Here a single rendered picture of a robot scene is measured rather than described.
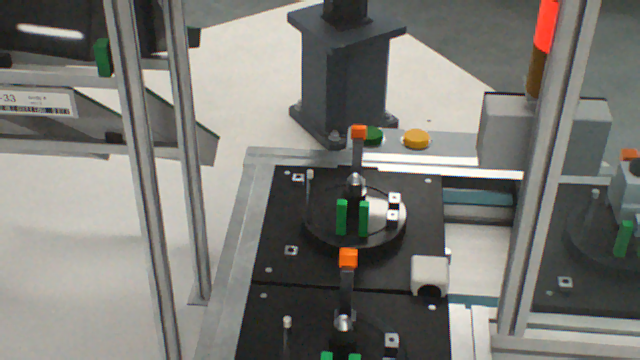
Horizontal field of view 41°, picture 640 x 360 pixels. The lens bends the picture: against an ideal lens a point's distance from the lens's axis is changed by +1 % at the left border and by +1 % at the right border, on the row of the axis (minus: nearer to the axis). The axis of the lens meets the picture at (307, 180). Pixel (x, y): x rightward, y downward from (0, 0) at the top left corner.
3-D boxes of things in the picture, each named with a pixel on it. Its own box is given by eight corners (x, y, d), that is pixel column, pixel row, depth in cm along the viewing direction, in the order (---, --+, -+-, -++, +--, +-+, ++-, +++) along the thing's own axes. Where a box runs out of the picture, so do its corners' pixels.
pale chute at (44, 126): (25, 146, 122) (32, 116, 123) (109, 161, 120) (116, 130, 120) (-107, 100, 95) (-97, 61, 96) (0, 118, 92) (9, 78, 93)
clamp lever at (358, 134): (348, 178, 115) (351, 123, 113) (363, 179, 115) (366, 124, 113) (347, 185, 111) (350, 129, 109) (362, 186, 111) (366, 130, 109)
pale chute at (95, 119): (127, 152, 121) (134, 122, 122) (214, 167, 118) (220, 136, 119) (26, 108, 94) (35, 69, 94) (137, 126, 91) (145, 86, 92)
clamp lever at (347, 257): (336, 309, 96) (339, 246, 94) (354, 310, 95) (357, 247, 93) (335, 323, 92) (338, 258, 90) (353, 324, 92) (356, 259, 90)
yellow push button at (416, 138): (402, 137, 130) (403, 127, 129) (428, 139, 130) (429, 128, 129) (402, 153, 127) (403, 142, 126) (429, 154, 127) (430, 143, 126)
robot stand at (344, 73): (353, 91, 159) (357, -8, 146) (400, 128, 149) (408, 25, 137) (287, 114, 152) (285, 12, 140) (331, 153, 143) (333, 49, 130)
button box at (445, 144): (347, 156, 135) (348, 124, 132) (479, 163, 134) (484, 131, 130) (344, 183, 130) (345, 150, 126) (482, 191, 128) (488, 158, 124)
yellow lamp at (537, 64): (522, 75, 85) (530, 31, 82) (574, 77, 84) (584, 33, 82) (527, 102, 81) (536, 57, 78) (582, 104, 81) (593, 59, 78)
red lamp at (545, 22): (530, 30, 82) (539, -18, 79) (584, 32, 81) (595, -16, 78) (536, 56, 78) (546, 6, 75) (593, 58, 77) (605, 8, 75)
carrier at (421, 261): (275, 175, 123) (273, 102, 115) (440, 184, 121) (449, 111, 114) (250, 293, 104) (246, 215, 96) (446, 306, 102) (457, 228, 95)
